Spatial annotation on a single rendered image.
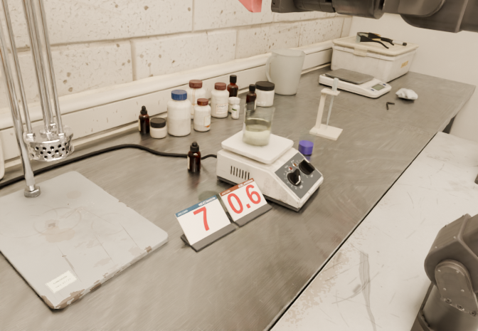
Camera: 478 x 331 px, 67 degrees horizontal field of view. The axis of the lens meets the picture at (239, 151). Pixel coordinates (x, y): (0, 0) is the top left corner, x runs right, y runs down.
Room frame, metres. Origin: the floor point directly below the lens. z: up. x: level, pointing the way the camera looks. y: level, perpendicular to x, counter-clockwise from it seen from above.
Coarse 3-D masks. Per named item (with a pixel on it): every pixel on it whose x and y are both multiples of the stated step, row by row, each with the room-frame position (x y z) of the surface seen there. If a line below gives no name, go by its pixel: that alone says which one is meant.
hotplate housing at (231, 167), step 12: (228, 156) 0.67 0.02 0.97; (240, 156) 0.66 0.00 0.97; (288, 156) 0.69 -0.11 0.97; (216, 168) 0.68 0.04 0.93; (228, 168) 0.66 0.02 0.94; (240, 168) 0.65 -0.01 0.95; (252, 168) 0.63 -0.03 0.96; (264, 168) 0.63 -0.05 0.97; (276, 168) 0.63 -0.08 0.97; (228, 180) 0.66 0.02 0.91; (240, 180) 0.64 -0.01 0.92; (264, 180) 0.62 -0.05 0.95; (276, 180) 0.61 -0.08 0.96; (264, 192) 0.62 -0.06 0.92; (276, 192) 0.60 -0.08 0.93; (288, 192) 0.59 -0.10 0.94; (312, 192) 0.63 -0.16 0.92; (288, 204) 0.59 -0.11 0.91; (300, 204) 0.58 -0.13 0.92
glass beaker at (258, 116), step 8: (248, 104) 0.72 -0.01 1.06; (256, 104) 0.73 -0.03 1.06; (264, 104) 0.73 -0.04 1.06; (248, 112) 0.68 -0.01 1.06; (256, 112) 0.67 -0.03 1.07; (264, 112) 0.67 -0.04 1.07; (272, 112) 0.69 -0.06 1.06; (248, 120) 0.68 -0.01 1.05; (256, 120) 0.67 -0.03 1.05; (264, 120) 0.67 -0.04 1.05; (272, 120) 0.70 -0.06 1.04; (248, 128) 0.68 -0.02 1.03; (256, 128) 0.67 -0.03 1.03; (264, 128) 0.67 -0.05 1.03; (248, 136) 0.67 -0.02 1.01; (256, 136) 0.67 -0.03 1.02; (264, 136) 0.67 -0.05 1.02; (248, 144) 0.67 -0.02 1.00; (256, 144) 0.67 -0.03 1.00; (264, 144) 0.67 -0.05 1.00
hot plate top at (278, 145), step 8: (232, 136) 0.72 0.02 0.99; (240, 136) 0.72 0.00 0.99; (272, 136) 0.74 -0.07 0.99; (224, 144) 0.68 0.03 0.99; (232, 144) 0.68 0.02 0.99; (240, 144) 0.68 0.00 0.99; (272, 144) 0.70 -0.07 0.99; (280, 144) 0.70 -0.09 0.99; (288, 144) 0.71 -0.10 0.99; (240, 152) 0.65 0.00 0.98; (248, 152) 0.65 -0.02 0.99; (256, 152) 0.65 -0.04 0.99; (264, 152) 0.66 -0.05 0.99; (272, 152) 0.66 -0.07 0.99; (280, 152) 0.66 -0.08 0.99; (264, 160) 0.63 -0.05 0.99; (272, 160) 0.63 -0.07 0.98
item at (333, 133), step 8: (320, 104) 1.00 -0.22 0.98; (320, 112) 1.00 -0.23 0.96; (320, 120) 1.00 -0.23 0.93; (312, 128) 1.00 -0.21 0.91; (320, 128) 1.00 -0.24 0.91; (328, 128) 1.01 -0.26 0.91; (336, 128) 1.02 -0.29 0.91; (320, 136) 0.96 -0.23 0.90; (328, 136) 0.95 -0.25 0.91; (336, 136) 0.96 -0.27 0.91
